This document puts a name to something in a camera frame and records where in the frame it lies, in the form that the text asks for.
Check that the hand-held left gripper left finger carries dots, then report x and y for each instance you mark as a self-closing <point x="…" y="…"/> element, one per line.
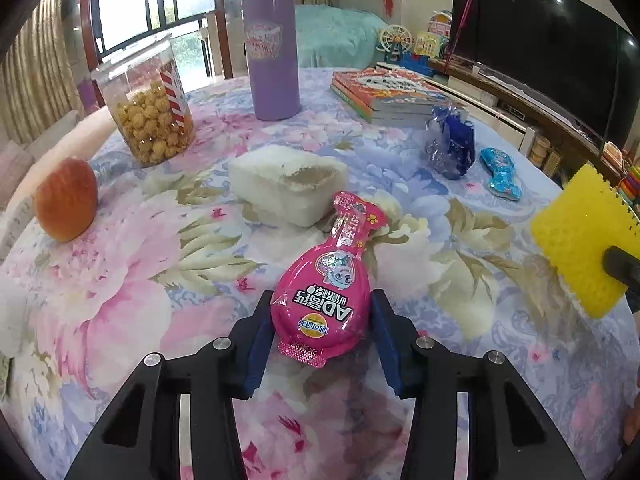
<point x="257" y="355"/>

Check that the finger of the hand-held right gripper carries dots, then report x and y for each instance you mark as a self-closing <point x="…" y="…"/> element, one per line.
<point x="622" y="267"/>

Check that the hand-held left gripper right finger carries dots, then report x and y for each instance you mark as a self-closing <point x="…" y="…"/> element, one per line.
<point x="392" y="355"/>

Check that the yellow sponge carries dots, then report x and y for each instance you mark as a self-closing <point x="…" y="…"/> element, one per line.
<point x="575" y="240"/>

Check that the pink candy packet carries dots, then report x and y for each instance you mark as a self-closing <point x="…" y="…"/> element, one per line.
<point x="325" y="300"/>

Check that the colourful stacking rings toy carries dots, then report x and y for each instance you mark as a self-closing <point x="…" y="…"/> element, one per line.
<point x="631" y="187"/>

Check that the floral tablecloth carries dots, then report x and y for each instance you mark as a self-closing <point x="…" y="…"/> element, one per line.
<point x="150" y="270"/>

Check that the light blue foil packet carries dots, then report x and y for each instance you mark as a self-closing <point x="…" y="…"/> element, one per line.
<point x="502" y="175"/>

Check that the white sponge block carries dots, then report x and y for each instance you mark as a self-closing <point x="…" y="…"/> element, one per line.
<point x="285" y="185"/>

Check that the wooden television cabinet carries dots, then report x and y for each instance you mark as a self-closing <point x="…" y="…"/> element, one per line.
<point x="530" y="105"/>

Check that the dark blue cellophane wrapper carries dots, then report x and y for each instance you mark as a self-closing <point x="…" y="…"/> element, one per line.
<point x="450" y="145"/>

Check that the cartoon cover book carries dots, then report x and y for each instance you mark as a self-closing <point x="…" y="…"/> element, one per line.
<point x="400" y="121"/>
<point x="390" y="85"/>
<point x="400" y="111"/>

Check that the black television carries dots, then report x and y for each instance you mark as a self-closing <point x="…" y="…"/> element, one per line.
<point x="545" y="45"/>

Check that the red yellow apple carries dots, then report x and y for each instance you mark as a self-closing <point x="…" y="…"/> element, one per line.
<point x="67" y="200"/>

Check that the clear popcorn jar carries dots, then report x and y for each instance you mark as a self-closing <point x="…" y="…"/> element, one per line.
<point x="145" y="120"/>

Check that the blue toy base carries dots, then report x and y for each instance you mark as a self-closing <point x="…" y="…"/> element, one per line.
<point x="414" y="62"/>

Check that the colourful toy house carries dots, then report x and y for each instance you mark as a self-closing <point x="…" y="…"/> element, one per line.
<point x="434" y="37"/>

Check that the pink striped stick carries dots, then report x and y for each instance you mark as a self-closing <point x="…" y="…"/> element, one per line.
<point x="462" y="15"/>

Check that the purple tumbler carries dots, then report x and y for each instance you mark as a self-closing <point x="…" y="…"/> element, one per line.
<point x="272" y="50"/>

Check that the toy ferris wheel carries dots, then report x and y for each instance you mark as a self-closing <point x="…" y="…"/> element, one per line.
<point x="396" y="45"/>

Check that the teal bedcover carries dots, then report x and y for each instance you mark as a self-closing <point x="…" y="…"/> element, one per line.
<point x="335" y="35"/>

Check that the window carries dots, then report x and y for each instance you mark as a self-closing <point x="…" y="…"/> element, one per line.
<point x="150" y="10"/>

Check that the beige curtain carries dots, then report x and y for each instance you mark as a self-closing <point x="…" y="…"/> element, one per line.
<point x="35" y="70"/>

